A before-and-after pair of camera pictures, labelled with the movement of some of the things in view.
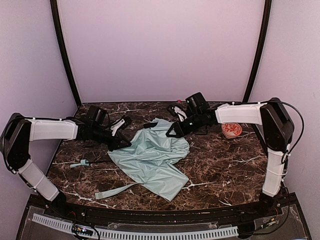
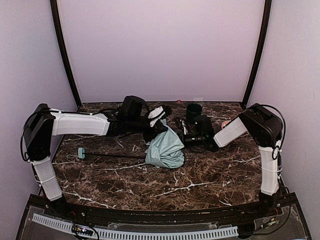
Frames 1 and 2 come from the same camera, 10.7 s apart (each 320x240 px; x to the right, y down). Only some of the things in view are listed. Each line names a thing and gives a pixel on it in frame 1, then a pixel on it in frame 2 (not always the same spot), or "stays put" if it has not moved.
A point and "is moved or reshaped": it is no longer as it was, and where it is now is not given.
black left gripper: [110, 139] → [155, 129]
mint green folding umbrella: [154, 161] is moved or reshaped
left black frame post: [54, 7] stays put
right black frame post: [260, 50] stays put
